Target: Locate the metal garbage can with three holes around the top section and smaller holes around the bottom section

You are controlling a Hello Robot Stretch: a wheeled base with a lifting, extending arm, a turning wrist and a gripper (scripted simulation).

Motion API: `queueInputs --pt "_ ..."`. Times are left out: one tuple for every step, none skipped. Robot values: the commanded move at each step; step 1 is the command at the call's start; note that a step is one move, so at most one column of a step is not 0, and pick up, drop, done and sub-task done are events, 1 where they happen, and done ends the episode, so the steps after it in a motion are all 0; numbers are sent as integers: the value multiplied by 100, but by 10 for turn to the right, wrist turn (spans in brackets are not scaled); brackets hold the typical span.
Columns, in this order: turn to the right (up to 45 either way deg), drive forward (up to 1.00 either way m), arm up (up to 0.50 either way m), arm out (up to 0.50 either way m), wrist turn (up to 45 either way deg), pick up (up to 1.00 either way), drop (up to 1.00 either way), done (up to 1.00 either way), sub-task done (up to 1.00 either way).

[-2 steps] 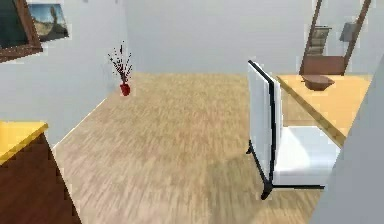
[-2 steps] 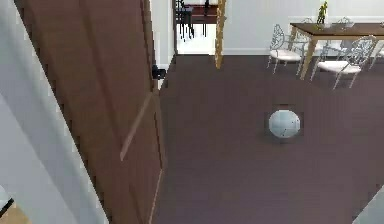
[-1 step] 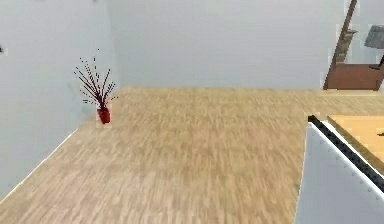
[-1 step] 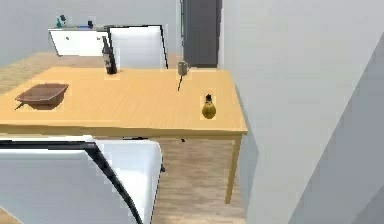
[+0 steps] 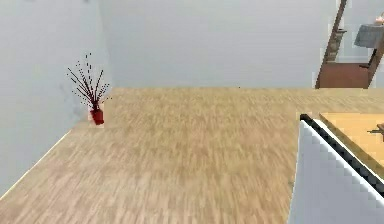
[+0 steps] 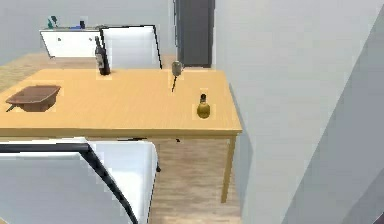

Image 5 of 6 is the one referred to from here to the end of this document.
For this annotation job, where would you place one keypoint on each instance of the red vase with dark twigs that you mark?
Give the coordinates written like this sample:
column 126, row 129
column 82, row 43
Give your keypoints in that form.
column 97, row 115

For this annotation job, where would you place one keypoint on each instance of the white cabinet with black edge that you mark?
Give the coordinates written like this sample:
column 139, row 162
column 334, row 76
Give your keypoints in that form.
column 328, row 180

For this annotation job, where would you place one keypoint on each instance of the brown wooden room door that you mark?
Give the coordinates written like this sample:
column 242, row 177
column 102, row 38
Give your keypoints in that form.
column 346, row 75

